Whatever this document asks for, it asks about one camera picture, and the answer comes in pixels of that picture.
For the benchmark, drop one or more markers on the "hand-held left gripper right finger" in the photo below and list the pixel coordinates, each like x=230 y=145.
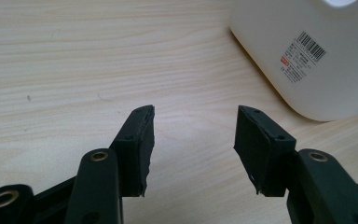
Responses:
x=264 y=155

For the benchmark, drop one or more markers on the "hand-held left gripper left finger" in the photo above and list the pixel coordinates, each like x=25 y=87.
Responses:
x=136 y=155

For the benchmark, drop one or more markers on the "white plastic bin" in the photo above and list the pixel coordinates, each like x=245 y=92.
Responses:
x=310 y=59

